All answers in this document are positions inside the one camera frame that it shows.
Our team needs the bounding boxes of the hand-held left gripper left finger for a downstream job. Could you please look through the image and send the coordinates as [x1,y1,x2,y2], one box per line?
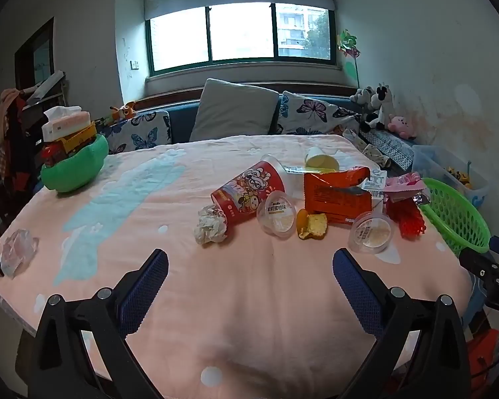
[27,248,169,399]

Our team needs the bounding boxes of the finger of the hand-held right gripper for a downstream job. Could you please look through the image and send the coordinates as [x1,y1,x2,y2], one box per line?
[459,249,499,278]

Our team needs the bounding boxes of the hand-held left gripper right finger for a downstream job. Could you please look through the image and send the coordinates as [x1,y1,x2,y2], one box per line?
[333,248,471,399]

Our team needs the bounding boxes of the green plastic basket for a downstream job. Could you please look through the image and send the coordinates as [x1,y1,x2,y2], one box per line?
[417,177,492,257]

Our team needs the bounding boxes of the orange peel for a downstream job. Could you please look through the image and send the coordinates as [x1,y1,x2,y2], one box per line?
[295,209,329,241]

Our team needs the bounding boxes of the white tissue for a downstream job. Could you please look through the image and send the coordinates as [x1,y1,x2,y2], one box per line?
[193,203,230,244]

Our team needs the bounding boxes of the white milk carton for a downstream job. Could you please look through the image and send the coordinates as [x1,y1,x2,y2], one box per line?
[359,170,387,201]

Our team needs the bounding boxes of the red printed noodle cup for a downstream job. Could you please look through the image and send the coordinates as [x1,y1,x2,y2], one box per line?
[210,160,286,226]

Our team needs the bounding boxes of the clear jelly cup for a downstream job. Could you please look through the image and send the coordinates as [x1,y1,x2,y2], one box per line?
[255,190,297,238]
[348,211,396,255]

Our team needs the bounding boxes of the red plastic object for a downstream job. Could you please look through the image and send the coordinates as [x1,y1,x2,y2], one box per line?
[466,328,499,385]

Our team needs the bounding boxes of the red plastic wrapper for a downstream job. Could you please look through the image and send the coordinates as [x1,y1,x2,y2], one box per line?
[384,195,427,240]

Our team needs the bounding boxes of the yellow toy excavator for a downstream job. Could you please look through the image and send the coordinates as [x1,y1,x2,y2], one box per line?
[444,165,474,189]

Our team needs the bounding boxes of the orange snack bag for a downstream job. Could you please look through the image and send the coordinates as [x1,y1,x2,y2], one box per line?
[302,166,373,226]

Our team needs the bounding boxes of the pink printed blanket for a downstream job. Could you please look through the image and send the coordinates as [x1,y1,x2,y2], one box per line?
[0,133,474,399]

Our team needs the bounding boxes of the pink snack wrapper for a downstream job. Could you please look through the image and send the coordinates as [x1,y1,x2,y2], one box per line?
[383,173,425,194]

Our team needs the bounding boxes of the clear crumpled plastic wrapper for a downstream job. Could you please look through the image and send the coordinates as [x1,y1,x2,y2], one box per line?
[0,228,40,279]

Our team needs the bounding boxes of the yellow white paper cup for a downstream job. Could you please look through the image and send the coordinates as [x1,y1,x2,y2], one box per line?
[305,146,341,174]

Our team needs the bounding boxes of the green plush bowl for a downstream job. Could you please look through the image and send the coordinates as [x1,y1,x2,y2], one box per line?
[39,134,109,194]

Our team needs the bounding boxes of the beige patterned clothes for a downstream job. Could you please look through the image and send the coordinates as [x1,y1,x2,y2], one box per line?
[342,128,394,168]

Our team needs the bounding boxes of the blue white patterned folded blanket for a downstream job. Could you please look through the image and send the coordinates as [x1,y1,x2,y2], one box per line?
[364,129,417,172]

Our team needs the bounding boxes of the small butterfly print cushion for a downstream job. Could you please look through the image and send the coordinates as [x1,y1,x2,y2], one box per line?
[107,110,172,155]

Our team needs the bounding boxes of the pink round plush toy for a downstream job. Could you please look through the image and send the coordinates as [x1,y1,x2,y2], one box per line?
[387,115,417,140]

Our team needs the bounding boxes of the blue sofa bed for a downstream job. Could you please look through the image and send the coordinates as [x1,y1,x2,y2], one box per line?
[135,92,416,168]

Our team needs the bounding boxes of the yellow red toy truck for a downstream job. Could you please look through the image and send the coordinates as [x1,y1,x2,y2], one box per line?
[39,122,99,164]

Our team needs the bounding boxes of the orange fox plush toy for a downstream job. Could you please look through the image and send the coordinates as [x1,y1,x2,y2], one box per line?
[109,101,139,122]

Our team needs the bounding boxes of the large butterfly print cushion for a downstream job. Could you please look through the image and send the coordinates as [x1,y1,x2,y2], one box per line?
[275,90,362,136]

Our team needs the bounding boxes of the black white cow plush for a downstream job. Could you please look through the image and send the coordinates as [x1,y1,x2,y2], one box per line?
[360,83,395,134]

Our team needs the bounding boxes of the white tissue pack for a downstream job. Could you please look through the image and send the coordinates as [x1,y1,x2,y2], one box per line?
[42,106,93,142]

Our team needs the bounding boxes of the grey white plush toy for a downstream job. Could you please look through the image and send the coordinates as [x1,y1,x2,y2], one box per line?
[349,87,375,114]

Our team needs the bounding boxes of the grey pillow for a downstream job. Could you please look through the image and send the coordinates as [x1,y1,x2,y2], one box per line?
[189,78,280,143]

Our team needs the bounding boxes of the hanging clothes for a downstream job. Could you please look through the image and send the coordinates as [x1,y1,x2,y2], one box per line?
[0,87,40,194]

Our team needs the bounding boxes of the metal storage rack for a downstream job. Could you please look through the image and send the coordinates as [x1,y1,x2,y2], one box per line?
[21,70,68,134]

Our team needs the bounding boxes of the colourful pinwheel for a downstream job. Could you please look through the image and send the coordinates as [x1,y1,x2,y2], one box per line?
[337,29,362,60]

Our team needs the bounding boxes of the dark wooden framed door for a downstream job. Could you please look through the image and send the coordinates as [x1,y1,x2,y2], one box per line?
[14,17,55,92]

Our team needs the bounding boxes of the clear storage box blue handles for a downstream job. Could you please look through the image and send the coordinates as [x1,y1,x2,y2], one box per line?
[411,145,492,209]

